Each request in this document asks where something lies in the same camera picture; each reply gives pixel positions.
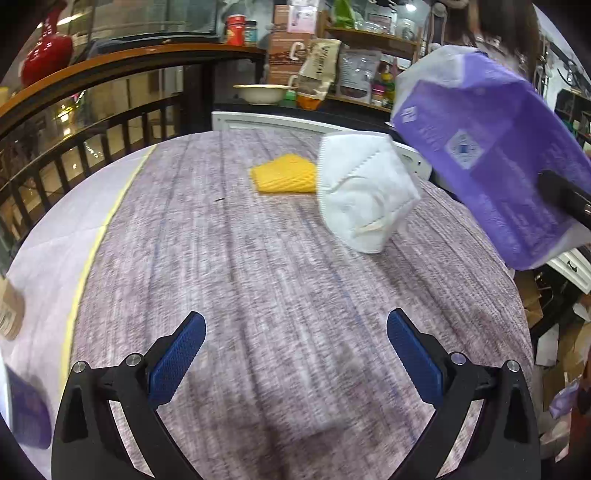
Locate red tin can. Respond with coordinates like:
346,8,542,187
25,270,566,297
225,14,247,46

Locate cardboard boxes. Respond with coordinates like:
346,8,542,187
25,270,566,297
515,270,591,411

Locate purple packet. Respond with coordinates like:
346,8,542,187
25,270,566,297
4,364,52,450

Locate purple and white plastic bag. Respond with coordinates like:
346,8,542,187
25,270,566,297
390,45,591,271

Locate wooden shelf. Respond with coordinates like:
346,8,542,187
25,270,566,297
318,9,423,114

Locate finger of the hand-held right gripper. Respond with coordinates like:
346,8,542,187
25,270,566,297
537,169,591,221

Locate purple wrapper piece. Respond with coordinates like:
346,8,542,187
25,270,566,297
549,376,585,421

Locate brick pattern cardboard box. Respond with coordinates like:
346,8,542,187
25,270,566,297
268,4,319,86

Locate brown and white coffee bag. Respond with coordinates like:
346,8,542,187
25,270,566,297
295,38,342,110

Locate glass display case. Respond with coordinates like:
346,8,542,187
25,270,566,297
74,0,222,51

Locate dark stand-up pouch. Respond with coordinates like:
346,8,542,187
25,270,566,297
339,48,384,104

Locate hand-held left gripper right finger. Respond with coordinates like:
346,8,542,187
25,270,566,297
387,308,541,480

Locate red vase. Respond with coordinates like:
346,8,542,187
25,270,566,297
21,0,75,88

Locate green plastic bag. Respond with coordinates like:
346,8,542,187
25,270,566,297
332,0,365,31

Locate purple grey tablecloth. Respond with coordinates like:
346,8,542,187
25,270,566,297
0,128,536,480

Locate yellow orange foam net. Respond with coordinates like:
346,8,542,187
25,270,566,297
250,155,319,195

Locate cream bowl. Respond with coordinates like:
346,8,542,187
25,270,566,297
233,84,287,106

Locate white face mask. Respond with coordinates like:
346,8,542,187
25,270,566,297
317,131,422,254

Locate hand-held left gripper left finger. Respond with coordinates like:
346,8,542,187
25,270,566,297
51,311,206,480

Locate black railing with wooden top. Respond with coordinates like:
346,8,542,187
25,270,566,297
0,44,269,259

